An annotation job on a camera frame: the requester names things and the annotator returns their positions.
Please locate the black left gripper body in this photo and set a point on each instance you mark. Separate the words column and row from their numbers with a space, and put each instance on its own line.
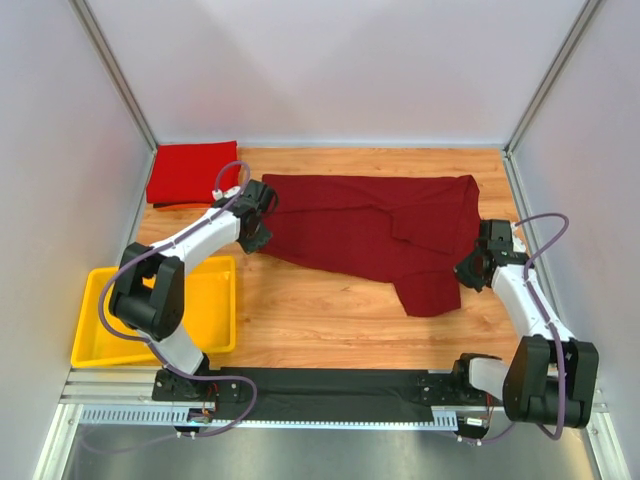
column 266, row 215

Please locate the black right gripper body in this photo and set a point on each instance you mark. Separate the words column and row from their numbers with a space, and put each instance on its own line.
column 467, row 270

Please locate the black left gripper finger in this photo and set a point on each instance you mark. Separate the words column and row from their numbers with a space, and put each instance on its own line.
column 262, row 236
column 251, row 245

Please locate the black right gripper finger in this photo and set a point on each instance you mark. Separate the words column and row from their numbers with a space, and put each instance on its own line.
column 476, row 283
column 466, row 268

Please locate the dark red t-shirt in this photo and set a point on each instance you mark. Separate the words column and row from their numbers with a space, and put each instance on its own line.
column 409, row 232

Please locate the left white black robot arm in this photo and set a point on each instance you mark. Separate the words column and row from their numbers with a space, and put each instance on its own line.
column 144, row 301

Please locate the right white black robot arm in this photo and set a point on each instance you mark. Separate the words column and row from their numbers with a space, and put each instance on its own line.
column 551, row 379

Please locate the bright red folded t-shirt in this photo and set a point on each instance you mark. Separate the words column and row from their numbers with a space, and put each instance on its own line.
column 187, row 173

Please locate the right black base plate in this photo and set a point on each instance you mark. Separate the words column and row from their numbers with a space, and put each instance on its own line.
column 447, row 389

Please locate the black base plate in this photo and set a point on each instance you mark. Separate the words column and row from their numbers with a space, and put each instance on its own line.
column 447, row 389
column 171, row 387

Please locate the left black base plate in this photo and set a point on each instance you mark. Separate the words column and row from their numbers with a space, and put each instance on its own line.
column 171, row 387

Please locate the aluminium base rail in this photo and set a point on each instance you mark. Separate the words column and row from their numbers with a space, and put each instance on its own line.
column 129, row 385

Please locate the white slotted cable duct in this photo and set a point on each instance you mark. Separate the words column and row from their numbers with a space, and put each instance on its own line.
column 189, row 417

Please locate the left aluminium frame post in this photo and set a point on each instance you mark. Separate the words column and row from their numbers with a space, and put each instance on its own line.
column 98, row 40

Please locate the aluminium frame post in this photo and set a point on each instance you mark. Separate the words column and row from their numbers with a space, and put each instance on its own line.
column 98, row 40
column 561, row 59

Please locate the right aluminium frame post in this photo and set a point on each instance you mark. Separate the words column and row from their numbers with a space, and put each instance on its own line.
column 561, row 59

